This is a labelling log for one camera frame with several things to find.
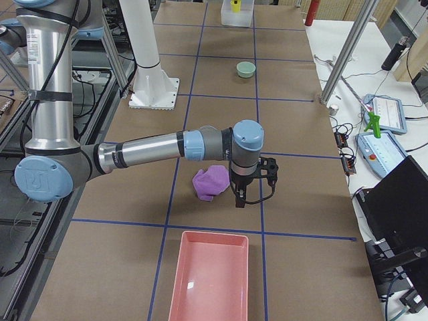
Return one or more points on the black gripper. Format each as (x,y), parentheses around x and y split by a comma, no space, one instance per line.
(240,181)

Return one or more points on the purple cloth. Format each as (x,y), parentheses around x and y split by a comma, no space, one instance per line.
(211,182)

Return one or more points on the mint green bowl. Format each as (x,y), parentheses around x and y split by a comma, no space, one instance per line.
(245,69)

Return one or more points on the yellow plastic cup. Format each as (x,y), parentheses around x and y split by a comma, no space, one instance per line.
(235,6)

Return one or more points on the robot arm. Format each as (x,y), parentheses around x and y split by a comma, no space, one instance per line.
(55,163)

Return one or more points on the clear plastic storage box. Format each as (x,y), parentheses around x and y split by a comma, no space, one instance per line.
(241,19)

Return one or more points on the pink plastic bin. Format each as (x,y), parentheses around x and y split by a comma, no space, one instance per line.
(212,277)

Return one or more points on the small metal cylinder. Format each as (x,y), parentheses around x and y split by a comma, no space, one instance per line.
(333,109)

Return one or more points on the near blue teach pendant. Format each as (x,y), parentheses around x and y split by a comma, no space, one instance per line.
(381,154)

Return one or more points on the blue teach pendant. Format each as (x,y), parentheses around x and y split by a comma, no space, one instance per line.
(381,154)
(390,110)

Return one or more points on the metal reacher grabber tool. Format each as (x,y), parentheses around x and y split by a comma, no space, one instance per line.
(365,109)

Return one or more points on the black monitor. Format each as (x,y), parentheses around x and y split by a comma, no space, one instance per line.
(396,211)

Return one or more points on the far blue teach pendant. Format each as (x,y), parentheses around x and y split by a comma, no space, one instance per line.
(390,110)

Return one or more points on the red bottle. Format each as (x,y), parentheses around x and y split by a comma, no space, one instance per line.
(311,13)

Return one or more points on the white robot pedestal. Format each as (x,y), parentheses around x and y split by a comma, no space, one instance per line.
(152,88)

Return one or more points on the aluminium frame post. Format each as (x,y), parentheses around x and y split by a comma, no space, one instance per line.
(352,39)

